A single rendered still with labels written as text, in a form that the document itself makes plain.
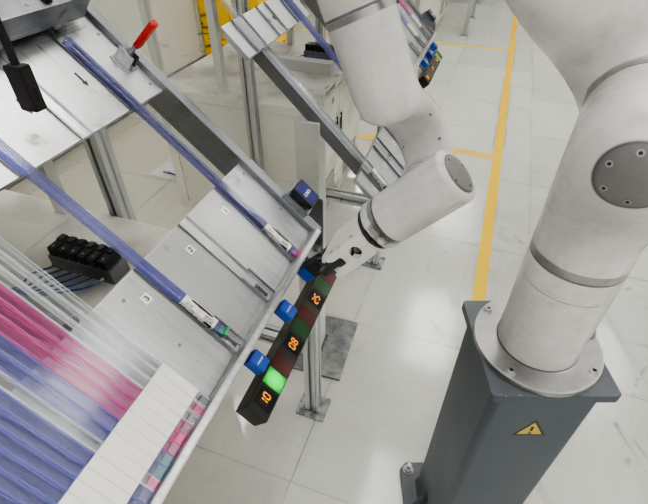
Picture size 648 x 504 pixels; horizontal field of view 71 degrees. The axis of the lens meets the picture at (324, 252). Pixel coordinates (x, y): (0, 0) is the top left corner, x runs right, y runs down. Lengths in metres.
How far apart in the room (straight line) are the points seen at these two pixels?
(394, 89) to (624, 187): 0.28
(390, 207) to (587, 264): 0.26
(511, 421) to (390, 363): 0.82
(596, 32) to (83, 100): 0.68
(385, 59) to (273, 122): 1.18
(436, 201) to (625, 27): 0.27
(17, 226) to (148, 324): 0.70
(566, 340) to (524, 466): 0.33
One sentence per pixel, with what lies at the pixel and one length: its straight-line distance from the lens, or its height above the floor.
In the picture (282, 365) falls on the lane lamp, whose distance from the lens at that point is 0.75.
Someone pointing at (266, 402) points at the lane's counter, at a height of 0.66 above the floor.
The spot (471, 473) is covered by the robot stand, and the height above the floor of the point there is 0.42.
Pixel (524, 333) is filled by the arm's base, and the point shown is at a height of 0.77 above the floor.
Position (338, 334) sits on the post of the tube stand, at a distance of 1.62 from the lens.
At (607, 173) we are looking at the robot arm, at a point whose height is 1.06.
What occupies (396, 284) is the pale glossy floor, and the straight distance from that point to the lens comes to 1.83.
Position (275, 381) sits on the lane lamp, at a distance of 0.74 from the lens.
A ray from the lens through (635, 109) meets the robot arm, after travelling 0.48.
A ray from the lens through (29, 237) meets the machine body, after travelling 1.24.
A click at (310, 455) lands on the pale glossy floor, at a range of 1.40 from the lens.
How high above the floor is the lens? 1.27
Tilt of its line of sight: 41 degrees down
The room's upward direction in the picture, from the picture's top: straight up
